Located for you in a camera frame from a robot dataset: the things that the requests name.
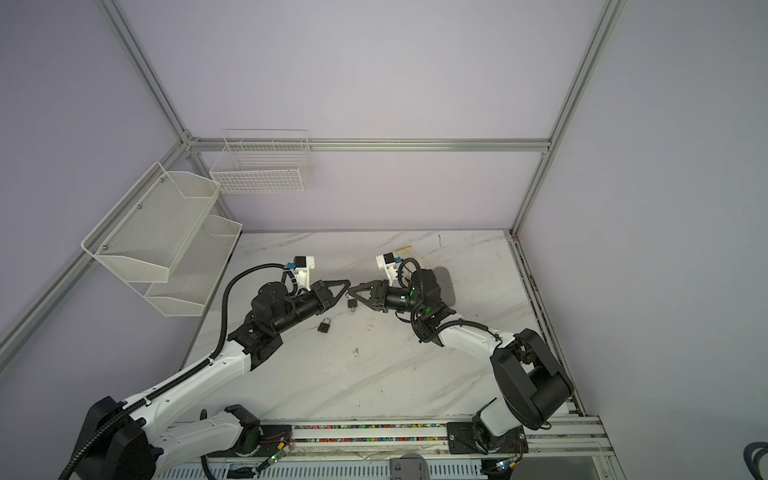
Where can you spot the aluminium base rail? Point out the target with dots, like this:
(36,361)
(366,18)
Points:
(567,447)

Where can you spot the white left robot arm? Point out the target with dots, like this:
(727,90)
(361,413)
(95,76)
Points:
(121,439)

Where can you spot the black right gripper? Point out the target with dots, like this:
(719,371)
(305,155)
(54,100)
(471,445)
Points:
(381,296)

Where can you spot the white wire basket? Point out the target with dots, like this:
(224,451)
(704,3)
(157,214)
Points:
(256,161)

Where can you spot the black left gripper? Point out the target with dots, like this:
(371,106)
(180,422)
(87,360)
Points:
(320,296)

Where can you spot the grey fabric oval case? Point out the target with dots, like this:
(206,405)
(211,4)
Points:
(445,282)

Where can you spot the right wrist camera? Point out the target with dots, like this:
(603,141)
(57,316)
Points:
(389,264)

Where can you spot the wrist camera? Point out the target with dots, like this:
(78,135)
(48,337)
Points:
(389,264)
(301,268)

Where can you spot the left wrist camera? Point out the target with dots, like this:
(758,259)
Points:
(301,268)

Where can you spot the aluminium frame profile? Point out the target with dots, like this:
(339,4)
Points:
(22,331)

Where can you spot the white mesh lower shelf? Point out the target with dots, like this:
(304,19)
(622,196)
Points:
(192,284)

